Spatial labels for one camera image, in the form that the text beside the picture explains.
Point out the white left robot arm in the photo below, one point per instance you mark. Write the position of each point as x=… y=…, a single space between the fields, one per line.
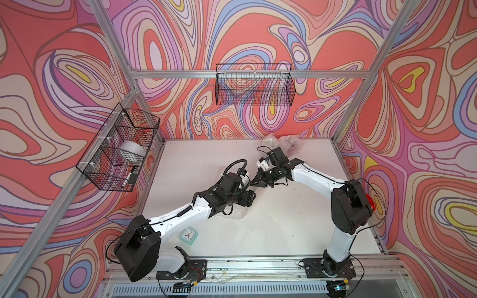
x=138 y=249

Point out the red pen cup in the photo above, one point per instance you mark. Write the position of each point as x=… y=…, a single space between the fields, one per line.
x=371 y=203

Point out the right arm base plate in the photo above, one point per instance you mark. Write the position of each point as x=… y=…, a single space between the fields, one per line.
x=328 y=268

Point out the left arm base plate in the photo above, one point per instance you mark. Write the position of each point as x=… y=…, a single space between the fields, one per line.
x=194 y=270

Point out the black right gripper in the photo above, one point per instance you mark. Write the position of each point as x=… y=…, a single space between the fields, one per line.
x=260 y=179

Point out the white tape roll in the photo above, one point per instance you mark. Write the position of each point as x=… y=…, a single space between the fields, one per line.
x=132 y=152

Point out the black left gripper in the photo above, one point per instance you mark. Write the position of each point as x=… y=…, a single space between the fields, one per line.
x=247 y=199

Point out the left wire basket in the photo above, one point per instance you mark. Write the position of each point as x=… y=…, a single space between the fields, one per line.
x=102 y=164

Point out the wire basket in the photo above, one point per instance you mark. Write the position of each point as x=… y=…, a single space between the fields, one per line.
x=254 y=84
x=102 y=164

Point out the black marker in basket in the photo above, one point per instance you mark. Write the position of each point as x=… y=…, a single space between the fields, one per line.
x=126 y=181

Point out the teal alarm clock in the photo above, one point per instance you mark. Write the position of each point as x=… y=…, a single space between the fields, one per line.
x=189 y=235

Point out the back wire basket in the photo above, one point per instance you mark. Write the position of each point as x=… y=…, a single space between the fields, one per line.
x=254 y=84

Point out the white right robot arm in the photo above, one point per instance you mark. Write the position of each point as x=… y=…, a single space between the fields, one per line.
x=351 y=207

